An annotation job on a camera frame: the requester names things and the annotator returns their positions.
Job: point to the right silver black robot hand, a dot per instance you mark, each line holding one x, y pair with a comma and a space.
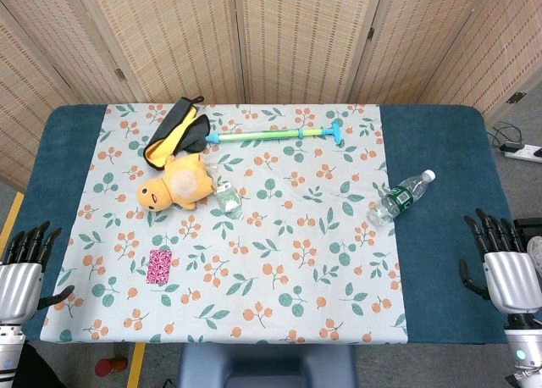
514, 282

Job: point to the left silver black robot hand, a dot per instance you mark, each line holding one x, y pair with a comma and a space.
21, 290

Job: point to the pink patterned block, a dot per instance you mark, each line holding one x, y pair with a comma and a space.
159, 267

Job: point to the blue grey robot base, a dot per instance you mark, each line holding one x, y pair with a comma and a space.
267, 362

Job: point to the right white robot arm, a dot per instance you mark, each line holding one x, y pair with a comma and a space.
523, 350

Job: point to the black box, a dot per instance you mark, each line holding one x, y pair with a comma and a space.
531, 227

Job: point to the red orange cylinder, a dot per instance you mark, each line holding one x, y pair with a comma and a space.
106, 367

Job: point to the white power strip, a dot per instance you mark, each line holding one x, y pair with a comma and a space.
527, 153

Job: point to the black plug adapter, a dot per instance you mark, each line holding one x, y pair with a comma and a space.
511, 146

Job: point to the clear water bottle green label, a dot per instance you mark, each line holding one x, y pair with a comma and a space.
398, 199

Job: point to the teal table cover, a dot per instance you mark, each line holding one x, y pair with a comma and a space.
432, 159

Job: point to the woven bamboo screen panel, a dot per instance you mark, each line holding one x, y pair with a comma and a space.
419, 45
55, 32
305, 36
21, 108
169, 36
508, 45

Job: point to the metal screen hinge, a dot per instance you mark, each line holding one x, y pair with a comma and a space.
517, 97
120, 74
371, 33

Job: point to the yellow plush duck toy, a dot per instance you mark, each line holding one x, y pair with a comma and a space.
182, 184

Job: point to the small green clear packet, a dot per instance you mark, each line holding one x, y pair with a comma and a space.
226, 198

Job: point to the grey yellow fabric pouch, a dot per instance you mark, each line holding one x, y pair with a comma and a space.
178, 125

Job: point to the floral leaf print tablecloth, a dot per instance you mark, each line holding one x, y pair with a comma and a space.
275, 235

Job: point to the green blue water squirter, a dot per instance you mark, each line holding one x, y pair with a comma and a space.
262, 134

